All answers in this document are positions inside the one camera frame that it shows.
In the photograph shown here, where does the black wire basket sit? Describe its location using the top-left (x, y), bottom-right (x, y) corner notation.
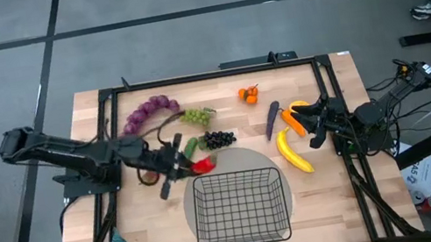
top-left (186, 161), bottom-right (294, 242)

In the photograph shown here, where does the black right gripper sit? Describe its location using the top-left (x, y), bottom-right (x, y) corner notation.
top-left (288, 89), bottom-right (359, 153)

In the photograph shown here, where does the purple grape bunch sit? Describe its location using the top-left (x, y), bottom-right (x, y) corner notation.
top-left (117, 91), bottom-right (185, 138)

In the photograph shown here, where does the silver drink can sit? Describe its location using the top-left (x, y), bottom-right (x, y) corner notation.
top-left (410, 189), bottom-right (427, 206)

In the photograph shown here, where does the purple eggplant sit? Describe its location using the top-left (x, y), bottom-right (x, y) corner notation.
top-left (259, 99), bottom-right (286, 142)

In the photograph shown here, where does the black aluminium table frame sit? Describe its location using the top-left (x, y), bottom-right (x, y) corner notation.
top-left (32, 30), bottom-right (426, 242)

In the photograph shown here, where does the black grape bunch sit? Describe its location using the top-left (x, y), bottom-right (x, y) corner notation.
top-left (195, 126), bottom-right (238, 153)

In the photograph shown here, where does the green cucumber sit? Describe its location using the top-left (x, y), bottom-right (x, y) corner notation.
top-left (180, 136), bottom-right (202, 161)

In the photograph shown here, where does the green grape bunch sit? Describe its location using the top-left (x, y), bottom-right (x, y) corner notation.
top-left (177, 103), bottom-right (220, 132)

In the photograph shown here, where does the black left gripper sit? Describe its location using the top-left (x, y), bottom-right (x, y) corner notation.
top-left (141, 130), bottom-right (201, 203)

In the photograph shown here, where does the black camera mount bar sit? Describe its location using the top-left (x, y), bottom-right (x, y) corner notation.
top-left (216, 47), bottom-right (299, 73)

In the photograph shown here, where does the round grey mat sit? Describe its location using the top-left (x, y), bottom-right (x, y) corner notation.
top-left (174, 139), bottom-right (301, 242)

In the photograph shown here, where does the red pepper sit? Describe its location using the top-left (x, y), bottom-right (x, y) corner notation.
top-left (189, 154), bottom-right (220, 176)

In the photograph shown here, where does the yellow pepper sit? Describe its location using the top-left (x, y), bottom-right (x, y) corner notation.
top-left (287, 97), bottom-right (311, 114)

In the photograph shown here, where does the white cardboard box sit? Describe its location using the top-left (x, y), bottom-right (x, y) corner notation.
top-left (392, 136), bottom-right (431, 204)

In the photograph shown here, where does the orange carrot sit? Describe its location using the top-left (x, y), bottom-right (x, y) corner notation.
top-left (279, 106), bottom-right (307, 141)

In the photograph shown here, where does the yellow banana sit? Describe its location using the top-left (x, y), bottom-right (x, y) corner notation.
top-left (273, 123), bottom-right (316, 179)

